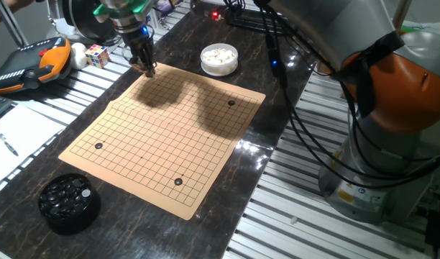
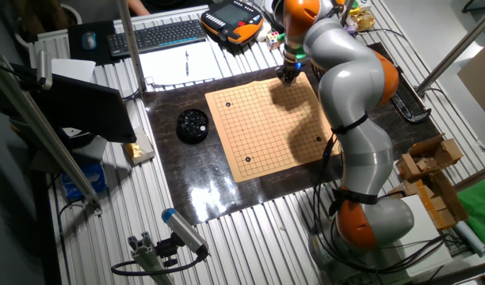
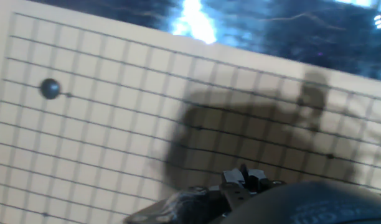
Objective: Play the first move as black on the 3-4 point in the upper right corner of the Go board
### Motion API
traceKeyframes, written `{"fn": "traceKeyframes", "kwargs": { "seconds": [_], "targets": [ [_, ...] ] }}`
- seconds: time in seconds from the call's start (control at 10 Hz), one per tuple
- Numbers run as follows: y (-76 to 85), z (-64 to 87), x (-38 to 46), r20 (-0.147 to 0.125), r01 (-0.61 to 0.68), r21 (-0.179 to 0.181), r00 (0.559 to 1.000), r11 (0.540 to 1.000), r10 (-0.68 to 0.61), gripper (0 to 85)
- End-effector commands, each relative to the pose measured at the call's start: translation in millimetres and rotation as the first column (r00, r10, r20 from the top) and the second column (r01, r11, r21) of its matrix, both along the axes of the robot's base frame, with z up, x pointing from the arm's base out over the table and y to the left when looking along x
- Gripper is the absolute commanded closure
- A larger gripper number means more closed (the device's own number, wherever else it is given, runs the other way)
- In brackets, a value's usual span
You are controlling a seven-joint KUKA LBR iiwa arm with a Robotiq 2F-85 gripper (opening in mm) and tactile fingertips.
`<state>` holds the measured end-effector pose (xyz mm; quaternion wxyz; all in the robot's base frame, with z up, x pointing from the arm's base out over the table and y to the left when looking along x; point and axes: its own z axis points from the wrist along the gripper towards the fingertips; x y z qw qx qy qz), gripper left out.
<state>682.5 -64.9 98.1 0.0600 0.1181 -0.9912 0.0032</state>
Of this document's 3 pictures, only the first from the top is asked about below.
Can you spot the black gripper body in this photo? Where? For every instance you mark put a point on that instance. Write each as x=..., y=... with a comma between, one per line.
x=139, y=43

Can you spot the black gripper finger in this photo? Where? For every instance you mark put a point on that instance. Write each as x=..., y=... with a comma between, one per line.
x=151, y=64
x=141, y=65

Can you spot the bare person forearm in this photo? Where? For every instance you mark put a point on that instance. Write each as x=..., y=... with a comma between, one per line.
x=4, y=12

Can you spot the silver orange robot arm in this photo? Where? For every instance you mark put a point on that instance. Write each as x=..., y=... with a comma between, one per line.
x=331, y=25

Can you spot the tan go board mat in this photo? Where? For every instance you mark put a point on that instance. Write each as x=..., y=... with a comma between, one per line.
x=151, y=144

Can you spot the small red lit board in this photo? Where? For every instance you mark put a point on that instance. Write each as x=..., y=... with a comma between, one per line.
x=215, y=15

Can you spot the green mounting adapter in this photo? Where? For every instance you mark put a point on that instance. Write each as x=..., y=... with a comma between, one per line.
x=123, y=9

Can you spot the rubiks cube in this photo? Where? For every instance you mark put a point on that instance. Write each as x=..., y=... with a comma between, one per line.
x=97, y=55

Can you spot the small purple item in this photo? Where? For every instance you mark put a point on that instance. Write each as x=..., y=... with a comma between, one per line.
x=165, y=7

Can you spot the black filament spool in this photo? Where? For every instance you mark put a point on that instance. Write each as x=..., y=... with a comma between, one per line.
x=83, y=18

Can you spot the white egg shaped object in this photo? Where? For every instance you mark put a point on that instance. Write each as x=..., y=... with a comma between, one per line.
x=78, y=55

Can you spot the white round stone bowl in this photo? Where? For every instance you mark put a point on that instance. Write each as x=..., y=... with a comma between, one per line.
x=219, y=70

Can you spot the white go stones pile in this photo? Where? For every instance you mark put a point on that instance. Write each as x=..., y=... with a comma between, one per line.
x=219, y=56

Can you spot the orange black teach pendant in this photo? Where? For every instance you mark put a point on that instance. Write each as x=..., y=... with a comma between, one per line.
x=29, y=68

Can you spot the thin grey slanted pole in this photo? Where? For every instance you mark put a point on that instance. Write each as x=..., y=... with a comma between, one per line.
x=11, y=23

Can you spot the white paper sheet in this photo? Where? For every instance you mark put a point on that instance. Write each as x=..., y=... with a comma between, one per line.
x=26, y=133

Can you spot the white go stone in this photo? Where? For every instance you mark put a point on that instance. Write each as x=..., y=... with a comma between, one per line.
x=86, y=193

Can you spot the black go stones pile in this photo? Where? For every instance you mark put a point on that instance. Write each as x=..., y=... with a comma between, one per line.
x=62, y=199

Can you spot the dark ballpoint pen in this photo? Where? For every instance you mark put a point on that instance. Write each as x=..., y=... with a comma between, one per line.
x=6, y=144

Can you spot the dark marble slab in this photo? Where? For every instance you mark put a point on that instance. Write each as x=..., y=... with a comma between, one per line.
x=133, y=234

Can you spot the black round stone bowl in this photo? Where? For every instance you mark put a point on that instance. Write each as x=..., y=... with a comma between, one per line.
x=72, y=223

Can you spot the small white plastic piece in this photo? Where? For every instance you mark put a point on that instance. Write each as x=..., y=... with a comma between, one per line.
x=294, y=220

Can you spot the green cloth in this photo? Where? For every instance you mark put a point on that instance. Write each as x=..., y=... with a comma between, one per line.
x=410, y=29

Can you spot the aluminium frame post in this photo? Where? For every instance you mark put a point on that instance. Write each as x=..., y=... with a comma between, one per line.
x=400, y=14

